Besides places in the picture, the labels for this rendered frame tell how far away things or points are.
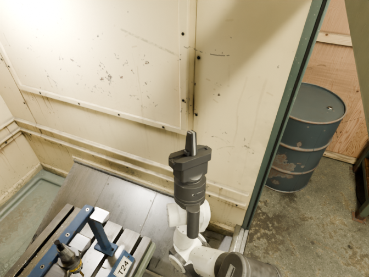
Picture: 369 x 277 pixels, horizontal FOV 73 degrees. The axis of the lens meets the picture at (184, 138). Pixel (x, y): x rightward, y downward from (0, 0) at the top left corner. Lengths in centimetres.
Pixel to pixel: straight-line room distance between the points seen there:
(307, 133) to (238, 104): 132
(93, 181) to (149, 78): 87
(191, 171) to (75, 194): 113
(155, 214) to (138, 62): 83
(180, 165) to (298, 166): 188
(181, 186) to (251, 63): 41
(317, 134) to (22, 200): 217
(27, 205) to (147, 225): 90
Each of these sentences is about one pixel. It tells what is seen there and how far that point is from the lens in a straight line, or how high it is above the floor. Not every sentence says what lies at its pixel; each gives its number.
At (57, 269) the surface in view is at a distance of 96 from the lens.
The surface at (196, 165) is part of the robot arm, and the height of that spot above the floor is 157.
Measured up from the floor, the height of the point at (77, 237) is 122.
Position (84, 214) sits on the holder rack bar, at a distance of 102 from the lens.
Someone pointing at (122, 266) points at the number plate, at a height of 94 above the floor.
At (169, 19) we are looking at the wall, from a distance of 84.
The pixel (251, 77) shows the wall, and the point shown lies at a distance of 82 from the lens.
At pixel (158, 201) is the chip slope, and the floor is 83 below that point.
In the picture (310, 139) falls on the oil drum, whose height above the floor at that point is 70.
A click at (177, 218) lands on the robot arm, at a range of 73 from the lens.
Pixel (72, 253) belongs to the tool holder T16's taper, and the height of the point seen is 125.
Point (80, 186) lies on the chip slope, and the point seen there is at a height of 80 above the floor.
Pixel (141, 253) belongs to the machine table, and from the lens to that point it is 126.
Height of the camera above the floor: 205
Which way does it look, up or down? 43 degrees down
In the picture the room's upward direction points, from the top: straight up
